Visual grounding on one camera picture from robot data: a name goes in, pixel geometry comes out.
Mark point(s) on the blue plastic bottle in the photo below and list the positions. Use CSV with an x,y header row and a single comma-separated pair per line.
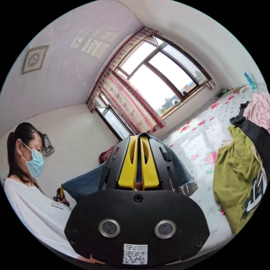
x,y
250,81

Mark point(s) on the pile of clothes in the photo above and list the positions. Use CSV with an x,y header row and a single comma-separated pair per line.
x,y
234,168

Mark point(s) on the window with brown frame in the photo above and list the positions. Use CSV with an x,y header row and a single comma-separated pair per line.
x,y
160,78

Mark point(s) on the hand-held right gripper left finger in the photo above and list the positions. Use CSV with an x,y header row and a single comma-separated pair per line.
x,y
126,168

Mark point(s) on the bed with flowered sheet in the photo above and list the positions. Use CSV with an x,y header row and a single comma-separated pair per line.
x,y
198,135

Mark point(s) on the red patterned curtain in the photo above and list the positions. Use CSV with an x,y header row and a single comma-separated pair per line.
x,y
126,105

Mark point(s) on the blue jeans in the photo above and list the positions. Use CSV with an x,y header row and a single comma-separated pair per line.
x,y
84,183

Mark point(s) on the person's body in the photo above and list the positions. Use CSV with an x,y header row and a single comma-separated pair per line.
x,y
31,206

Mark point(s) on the square ceiling lamp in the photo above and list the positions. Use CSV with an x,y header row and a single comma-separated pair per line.
x,y
34,59

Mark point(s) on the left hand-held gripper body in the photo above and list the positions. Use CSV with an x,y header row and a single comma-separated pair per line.
x,y
58,195

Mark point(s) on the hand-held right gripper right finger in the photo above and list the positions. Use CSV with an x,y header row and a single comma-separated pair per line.
x,y
148,170

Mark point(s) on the person's right hand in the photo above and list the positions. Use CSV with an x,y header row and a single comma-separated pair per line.
x,y
92,259

